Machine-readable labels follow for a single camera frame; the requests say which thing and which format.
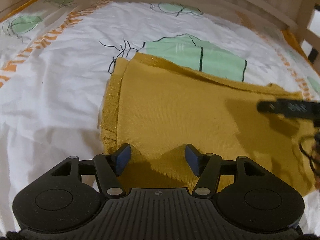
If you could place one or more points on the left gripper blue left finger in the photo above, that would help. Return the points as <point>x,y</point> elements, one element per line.
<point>108,167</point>

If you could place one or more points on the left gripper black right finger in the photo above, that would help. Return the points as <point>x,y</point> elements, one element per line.
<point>206,167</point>

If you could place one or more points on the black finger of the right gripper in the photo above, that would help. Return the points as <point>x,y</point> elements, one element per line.
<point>290,108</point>

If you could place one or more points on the mustard yellow knit sweater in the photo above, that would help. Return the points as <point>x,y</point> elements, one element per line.
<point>158,107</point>

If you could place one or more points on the white patterned bed sheet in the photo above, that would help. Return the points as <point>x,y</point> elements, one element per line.
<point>57,57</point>

